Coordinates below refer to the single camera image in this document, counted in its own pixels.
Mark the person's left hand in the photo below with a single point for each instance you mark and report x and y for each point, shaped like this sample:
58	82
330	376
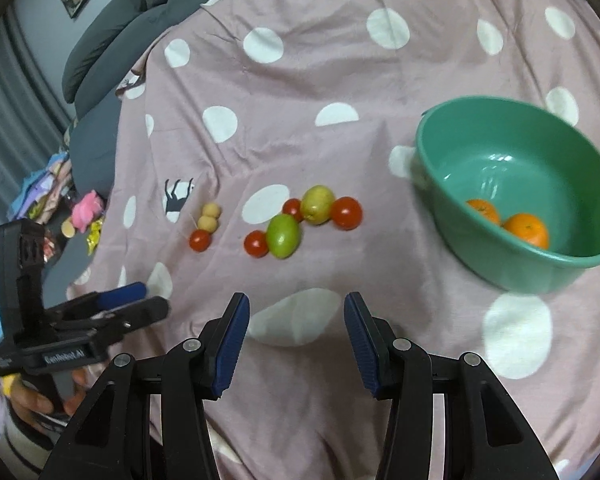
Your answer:
27	403

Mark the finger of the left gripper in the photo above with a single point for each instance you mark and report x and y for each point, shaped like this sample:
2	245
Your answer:
125	317
120	294

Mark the yellow snack wrapper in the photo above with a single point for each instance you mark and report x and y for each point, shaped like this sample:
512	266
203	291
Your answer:
93	234

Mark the yellow green fruit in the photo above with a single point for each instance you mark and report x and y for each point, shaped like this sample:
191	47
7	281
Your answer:
316	204

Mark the green oval fruit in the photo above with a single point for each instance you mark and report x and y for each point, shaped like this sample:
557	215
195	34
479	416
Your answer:
283	236

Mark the grey sofa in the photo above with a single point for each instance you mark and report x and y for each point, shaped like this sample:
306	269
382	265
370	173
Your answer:
171	113

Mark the pink polka dot cloth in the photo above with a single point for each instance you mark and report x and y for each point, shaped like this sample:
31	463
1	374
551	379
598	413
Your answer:
347	81

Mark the green plastic bowl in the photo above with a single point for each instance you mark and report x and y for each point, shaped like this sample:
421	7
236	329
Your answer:
522	160

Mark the beige longan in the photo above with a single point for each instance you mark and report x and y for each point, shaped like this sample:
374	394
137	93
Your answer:
207	224
211	210

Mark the large red tomato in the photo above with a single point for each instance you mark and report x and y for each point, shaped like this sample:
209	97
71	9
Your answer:
346	213

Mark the grey curtain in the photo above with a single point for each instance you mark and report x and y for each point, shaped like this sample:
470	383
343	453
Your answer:
31	118

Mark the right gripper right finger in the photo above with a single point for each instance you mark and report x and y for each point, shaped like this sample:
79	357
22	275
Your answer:
397	370

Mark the small red tomato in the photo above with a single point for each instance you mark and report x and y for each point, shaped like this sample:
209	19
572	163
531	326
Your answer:
293	208
200	240
255	244

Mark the pile of colourful clothes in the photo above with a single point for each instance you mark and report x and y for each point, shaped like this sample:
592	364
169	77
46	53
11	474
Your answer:
42	190

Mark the orange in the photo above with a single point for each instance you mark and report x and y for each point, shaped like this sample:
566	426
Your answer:
528	228
486	209

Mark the pink plush toy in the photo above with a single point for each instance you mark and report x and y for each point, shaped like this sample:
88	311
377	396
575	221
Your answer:
88	210

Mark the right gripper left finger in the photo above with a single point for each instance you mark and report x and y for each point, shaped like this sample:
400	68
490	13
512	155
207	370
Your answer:
196	370

